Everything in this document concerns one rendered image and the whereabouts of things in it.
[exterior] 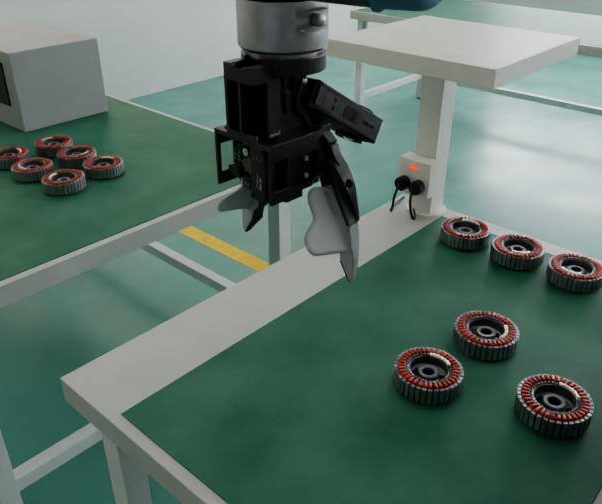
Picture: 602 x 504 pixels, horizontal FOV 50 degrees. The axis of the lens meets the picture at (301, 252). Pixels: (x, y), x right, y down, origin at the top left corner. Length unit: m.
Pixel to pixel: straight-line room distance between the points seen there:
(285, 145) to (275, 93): 0.04
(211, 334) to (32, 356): 1.39
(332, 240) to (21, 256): 1.09
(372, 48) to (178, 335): 0.65
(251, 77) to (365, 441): 0.64
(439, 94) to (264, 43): 1.05
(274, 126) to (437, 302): 0.83
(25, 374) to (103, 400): 1.36
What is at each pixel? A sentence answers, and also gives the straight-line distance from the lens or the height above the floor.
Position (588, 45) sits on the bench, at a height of 0.75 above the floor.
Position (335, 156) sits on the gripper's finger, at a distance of 0.57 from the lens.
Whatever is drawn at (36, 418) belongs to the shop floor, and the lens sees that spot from 2.28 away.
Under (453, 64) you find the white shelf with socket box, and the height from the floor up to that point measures 1.20.
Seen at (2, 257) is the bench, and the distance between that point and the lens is 1.59.
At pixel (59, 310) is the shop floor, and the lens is 2.75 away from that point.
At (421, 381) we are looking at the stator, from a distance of 1.06.
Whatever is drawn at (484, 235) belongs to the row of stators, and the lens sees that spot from 1.52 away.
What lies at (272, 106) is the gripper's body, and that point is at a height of 1.32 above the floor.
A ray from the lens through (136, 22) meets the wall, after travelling 5.35.
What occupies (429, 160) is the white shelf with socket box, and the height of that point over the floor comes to 0.91.
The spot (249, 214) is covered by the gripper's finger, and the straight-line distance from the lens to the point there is 0.67.
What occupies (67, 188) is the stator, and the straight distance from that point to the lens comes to 1.84.
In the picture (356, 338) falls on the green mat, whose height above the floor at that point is 0.75.
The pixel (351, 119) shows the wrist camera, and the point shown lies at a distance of 0.60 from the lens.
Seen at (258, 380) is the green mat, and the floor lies 0.75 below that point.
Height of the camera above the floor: 1.47
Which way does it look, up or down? 30 degrees down
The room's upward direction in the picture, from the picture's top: straight up
